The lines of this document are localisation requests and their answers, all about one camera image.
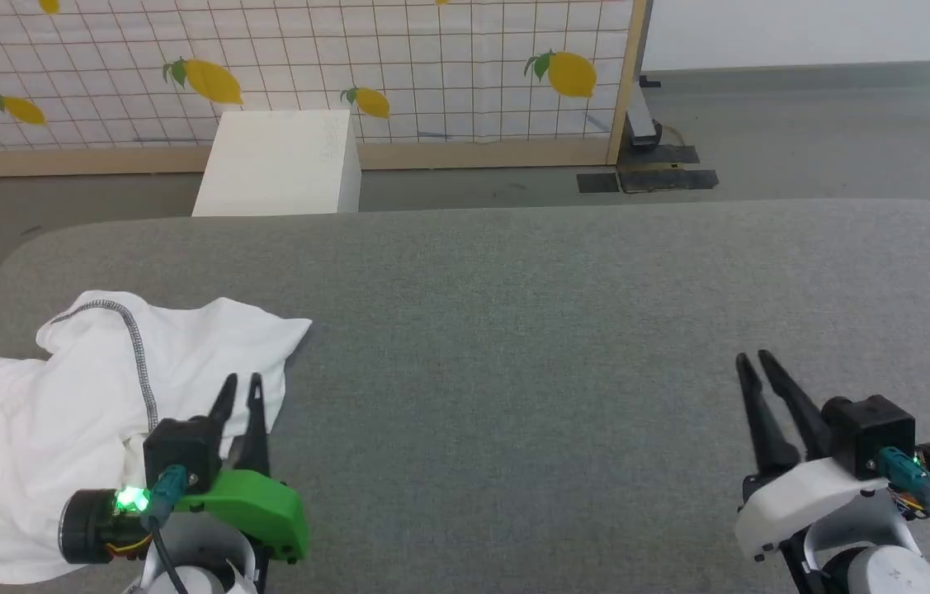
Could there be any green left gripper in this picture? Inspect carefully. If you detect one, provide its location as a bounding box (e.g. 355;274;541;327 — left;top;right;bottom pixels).
176;373;311;565

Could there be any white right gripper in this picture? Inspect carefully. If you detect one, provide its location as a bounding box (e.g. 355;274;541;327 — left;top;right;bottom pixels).
734;349;913;563

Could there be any white t-shirt with grey stitching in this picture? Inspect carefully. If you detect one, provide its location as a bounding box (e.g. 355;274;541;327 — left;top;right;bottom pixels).
0;290;314;585

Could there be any white rectangular box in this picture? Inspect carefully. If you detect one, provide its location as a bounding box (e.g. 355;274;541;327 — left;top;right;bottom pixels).
191;110;363;218

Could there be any black floor plate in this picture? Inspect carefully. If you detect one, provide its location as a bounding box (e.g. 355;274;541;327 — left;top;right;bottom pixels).
578;144;720;196

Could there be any grey fabric padded surface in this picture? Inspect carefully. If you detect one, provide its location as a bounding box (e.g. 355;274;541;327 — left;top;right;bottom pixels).
0;198;930;594

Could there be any grey metal support foot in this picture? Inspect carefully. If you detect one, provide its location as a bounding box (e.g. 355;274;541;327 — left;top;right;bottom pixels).
626;76;665;151

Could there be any lemon print partition panel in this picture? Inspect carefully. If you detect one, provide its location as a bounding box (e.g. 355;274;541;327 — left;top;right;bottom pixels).
0;0;654;179

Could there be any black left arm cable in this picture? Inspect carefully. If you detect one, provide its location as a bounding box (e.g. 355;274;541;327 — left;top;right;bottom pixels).
141;464;190;594

